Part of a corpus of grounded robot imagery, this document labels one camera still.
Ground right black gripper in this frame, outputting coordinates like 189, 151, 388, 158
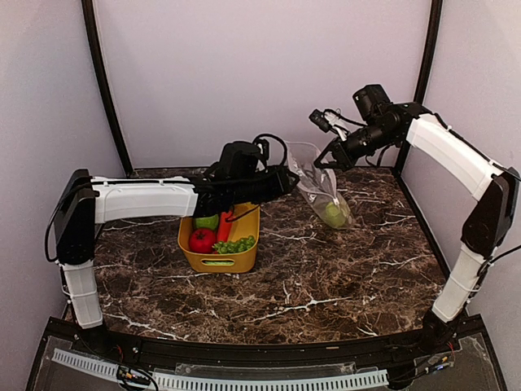
314, 120, 398, 171

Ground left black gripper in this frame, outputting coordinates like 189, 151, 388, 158
232, 164, 300, 205

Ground clear dotted zip bag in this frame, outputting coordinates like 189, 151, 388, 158
287, 142, 352, 230

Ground yellow plastic basket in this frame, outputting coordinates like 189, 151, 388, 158
177, 203, 260, 273

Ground green toy apple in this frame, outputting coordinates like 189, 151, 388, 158
192, 214, 220, 231

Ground green toy pear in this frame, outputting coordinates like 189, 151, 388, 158
324, 202, 347, 229

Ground green toy grapes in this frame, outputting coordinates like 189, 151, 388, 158
212, 235, 256, 254

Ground red toy tomato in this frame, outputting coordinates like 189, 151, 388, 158
188, 228, 217, 253

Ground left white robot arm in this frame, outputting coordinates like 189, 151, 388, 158
45, 166, 299, 355

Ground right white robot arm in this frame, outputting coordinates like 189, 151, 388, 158
309, 103, 520, 354

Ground orange toy carrot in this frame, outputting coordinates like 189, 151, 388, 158
217, 211, 233, 242

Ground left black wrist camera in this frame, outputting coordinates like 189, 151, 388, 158
215, 141, 267, 179

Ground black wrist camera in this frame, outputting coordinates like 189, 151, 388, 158
308, 84, 392, 134
215, 141, 267, 179

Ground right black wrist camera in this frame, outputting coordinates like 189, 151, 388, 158
308, 84, 392, 134

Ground black front rail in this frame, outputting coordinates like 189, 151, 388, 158
76, 326, 426, 367

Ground white slotted cable duct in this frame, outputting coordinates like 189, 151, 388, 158
51, 348, 388, 391

